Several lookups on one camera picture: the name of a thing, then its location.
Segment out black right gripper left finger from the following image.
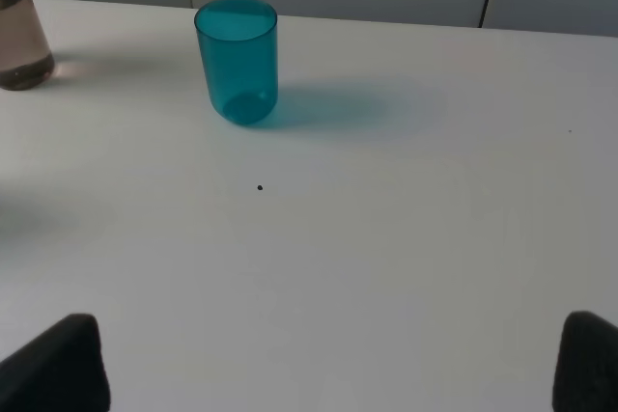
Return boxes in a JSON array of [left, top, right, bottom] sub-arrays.
[[1, 314, 111, 412]]

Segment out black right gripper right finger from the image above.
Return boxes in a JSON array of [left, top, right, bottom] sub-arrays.
[[551, 311, 617, 411]]

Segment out teal translucent plastic cup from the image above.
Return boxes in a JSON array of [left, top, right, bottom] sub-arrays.
[[194, 0, 278, 125]]

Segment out brown translucent water bottle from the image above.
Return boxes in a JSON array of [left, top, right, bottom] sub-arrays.
[[0, 0, 55, 91]]

